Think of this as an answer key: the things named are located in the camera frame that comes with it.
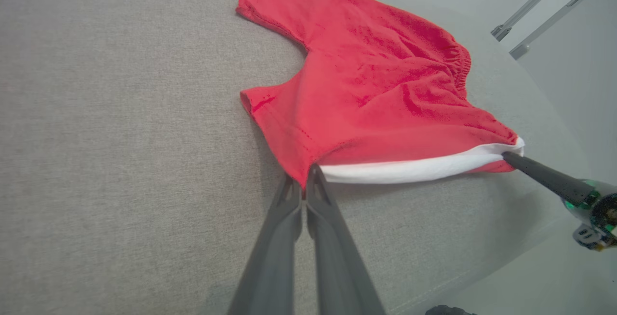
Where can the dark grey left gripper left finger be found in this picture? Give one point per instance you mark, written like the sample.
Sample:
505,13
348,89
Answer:
270,267

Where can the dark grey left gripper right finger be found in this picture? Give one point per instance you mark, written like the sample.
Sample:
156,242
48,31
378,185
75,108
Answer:
337,267

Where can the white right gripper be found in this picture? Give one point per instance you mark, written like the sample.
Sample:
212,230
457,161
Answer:
602,209

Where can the red shirt with white trim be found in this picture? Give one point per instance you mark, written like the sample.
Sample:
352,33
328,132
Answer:
376,84

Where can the grey metal partition post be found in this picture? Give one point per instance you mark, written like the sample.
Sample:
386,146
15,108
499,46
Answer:
530,3

